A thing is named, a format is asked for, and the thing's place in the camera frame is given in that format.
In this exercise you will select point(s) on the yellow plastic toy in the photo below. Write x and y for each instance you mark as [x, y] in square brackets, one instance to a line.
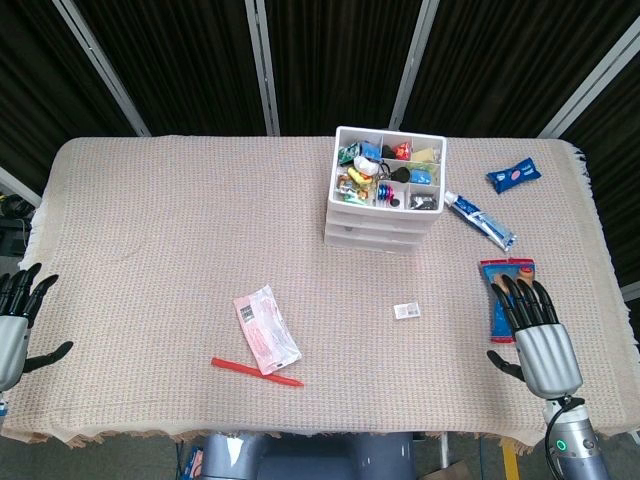
[357, 176]

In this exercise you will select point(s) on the small blue packet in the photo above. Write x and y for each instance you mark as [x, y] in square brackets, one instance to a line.
[370, 150]

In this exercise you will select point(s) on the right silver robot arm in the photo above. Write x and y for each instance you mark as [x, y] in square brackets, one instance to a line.
[575, 445]

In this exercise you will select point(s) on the grey blue robot torso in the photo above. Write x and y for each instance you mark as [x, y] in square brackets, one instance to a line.
[310, 457]

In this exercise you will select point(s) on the black round tag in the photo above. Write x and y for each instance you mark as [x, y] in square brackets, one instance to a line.
[401, 175]

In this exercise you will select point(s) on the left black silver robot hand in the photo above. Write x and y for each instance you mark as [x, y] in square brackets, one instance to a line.
[12, 340]

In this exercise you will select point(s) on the brown cardboard piece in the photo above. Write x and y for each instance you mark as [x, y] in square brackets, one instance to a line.
[447, 471]

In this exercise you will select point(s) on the red pen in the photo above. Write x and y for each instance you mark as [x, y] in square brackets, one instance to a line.
[235, 365]

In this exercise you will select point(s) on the clear plastic drawer organizer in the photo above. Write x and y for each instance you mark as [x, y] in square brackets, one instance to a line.
[382, 209]

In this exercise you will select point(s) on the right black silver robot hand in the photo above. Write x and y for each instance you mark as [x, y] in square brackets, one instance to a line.
[547, 357]

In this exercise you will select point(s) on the small white cardboard box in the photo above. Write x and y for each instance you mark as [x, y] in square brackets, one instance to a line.
[406, 310]

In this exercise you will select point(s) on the pink white plastic packet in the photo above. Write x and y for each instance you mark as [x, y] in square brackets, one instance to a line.
[265, 330]

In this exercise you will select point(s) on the green patterned flat packet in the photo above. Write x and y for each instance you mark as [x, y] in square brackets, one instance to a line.
[422, 166]

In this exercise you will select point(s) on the coloured metal carabiners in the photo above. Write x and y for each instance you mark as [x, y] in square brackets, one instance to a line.
[384, 193]

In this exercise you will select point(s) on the yellow sponge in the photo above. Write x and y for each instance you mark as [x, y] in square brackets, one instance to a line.
[424, 154]

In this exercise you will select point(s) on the blue white toothpaste tube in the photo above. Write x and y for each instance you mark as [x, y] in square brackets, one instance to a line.
[480, 217]

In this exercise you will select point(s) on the green printed small packet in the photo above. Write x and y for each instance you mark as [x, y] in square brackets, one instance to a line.
[348, 153]

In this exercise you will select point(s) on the grey aluminium frame post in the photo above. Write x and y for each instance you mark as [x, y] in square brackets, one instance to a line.
[20, 185]
[100, 65]
[263, 65]
[590, 75]
[414, 65]

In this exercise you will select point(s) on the beige woven tablecloth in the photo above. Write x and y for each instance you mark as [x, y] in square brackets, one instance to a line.
[165, 240]

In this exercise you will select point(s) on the foil wrapped candy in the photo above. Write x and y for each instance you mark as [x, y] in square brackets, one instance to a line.
[350, 192]

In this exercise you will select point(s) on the small red packet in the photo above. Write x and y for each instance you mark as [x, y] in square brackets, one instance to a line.
[403, 150]

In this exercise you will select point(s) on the black binder clips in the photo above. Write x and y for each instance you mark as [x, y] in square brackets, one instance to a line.
[424, 201]

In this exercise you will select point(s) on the white crumpled wad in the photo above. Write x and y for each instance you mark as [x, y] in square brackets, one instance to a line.
[366, 165]

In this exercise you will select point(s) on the red blue snack packet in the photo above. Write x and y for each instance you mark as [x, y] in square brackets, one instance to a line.
[497, 320]

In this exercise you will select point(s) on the clear plastic drawer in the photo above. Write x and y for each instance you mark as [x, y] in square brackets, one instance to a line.
[380, 222]
[375, 235]
[370, 246]

